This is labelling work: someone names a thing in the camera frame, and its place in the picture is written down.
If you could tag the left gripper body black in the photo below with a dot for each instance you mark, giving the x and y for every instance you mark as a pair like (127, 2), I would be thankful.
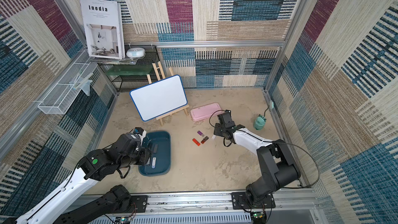
(143, 155)

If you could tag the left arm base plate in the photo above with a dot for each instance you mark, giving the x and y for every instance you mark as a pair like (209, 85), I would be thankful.
(137, 204)

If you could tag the dark red swivel usb drive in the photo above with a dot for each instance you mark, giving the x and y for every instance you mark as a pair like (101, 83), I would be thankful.
(204, 139)

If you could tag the white wire basket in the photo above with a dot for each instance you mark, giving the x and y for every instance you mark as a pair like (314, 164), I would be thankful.
(60, 98)

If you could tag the teal plastic storage box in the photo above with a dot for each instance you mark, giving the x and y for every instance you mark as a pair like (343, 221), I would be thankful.
(163, 155)

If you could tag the aluminium front rail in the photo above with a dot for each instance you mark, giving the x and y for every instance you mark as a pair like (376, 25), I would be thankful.
(215, 207)

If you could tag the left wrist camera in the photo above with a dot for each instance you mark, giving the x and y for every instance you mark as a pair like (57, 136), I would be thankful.
(140, 132)

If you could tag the white board blue frame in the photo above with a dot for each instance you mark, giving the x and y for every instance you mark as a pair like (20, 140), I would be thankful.
(144, 101)

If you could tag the white round device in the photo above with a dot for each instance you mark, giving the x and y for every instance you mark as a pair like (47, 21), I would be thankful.
(136, 52)

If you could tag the red usb flash drive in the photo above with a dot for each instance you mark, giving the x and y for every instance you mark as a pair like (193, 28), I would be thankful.
(196, 142)

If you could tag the wooden easel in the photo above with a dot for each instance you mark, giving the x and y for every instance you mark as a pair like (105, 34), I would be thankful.
(163, 77)

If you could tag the black usb flash drive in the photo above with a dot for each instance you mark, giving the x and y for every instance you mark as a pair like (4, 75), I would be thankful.
(155, 148)

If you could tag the Inedia magazine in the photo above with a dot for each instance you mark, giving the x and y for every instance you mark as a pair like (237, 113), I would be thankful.
(103, 29)

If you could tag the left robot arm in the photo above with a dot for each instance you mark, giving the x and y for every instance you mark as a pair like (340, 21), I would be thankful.
(127, 151)

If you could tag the white wall plug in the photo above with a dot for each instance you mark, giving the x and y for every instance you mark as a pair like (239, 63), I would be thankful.
(271, 105)

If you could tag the purple usb flash drive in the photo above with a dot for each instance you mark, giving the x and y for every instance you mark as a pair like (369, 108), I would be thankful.
(200, 133)

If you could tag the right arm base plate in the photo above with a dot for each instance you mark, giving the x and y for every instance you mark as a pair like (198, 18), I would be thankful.
(241, 201)

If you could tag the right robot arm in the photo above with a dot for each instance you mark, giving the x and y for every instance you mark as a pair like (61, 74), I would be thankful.
(277, 164)

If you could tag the pink pencil case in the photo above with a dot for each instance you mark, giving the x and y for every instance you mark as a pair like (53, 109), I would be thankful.
(204, 112)

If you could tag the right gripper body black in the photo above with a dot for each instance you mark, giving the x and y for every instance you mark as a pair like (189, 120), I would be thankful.
(219, 130)

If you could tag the lilac white usb drive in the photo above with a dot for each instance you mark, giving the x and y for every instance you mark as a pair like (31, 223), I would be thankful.
(153, 162)

